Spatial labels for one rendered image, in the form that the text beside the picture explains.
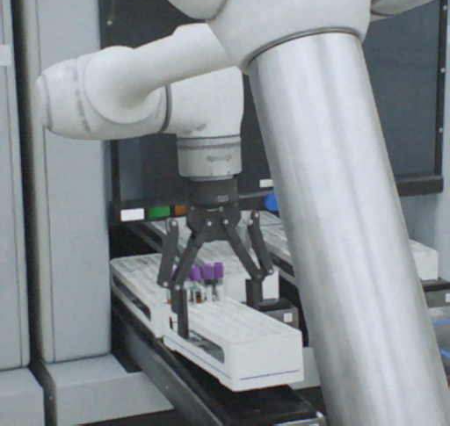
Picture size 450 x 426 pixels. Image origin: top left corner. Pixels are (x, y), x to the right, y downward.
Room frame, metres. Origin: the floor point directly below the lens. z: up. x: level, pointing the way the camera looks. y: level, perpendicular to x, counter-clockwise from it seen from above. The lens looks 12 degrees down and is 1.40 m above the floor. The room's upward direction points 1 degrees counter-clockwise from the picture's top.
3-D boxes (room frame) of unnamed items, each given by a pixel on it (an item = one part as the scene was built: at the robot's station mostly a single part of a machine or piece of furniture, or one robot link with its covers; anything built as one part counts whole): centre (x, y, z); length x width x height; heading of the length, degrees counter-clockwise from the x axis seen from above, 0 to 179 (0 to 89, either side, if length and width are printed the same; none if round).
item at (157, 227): (2.29, 0.11, 0.83); 0.30 x 0.10 x 0.06; 20
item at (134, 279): (1.84, 0.11, 0.83); 0.30 x 0.10 x 0.06; 20
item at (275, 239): (2.05, -0.14, 0.83); 0.30 x 0.10 x 0.06; 20
